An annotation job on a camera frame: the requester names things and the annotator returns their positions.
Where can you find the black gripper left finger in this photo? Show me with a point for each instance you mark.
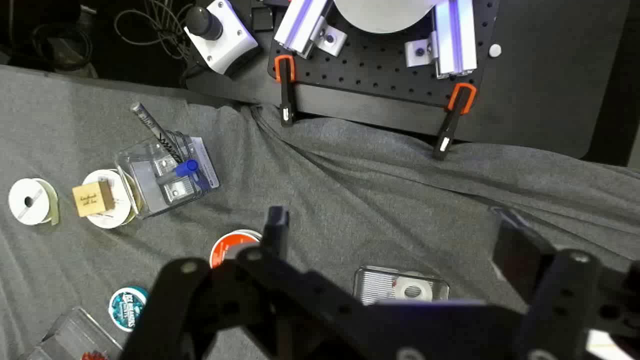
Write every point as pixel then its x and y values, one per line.
pixel 275 231

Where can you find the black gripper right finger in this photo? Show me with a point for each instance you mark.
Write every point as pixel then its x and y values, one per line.
pixel 517 250

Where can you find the small clear plastic box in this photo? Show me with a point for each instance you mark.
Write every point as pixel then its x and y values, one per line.
pixel 400 286

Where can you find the clear plastic pen box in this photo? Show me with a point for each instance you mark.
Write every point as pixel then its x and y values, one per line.
pixel 151 192

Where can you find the red ribbon spool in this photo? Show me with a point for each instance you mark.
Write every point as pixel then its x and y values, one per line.
pixel 230 244

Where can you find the grey table cloth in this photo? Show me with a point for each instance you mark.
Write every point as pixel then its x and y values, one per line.
pixel 372 187

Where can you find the blue clear barrel pen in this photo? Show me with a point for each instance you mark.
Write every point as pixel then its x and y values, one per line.
pixel 187 166

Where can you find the orange black clamp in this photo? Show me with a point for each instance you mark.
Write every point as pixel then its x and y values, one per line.
pixel 285 86
pixel 452 113

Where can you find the white spool gold ribbon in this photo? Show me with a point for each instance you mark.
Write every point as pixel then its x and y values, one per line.
pixel 119 216

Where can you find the grey barrel pen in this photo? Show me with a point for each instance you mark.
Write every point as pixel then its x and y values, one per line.
pixel 152 126

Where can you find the teal ribbon spool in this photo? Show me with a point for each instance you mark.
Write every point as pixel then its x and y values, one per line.
pixel 126 309

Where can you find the small white round cap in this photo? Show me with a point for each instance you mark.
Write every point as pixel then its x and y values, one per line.
pixel 495 51

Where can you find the aluminium extrusion bar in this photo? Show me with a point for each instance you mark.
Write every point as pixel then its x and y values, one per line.
pixel 301 23
pixel 457 36

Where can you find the long clear plastic tray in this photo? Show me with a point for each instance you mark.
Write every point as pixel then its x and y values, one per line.
pixel 73 332

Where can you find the silver corner bracket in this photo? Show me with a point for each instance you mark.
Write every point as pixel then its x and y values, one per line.
pixel 419 52
pixel 330 38

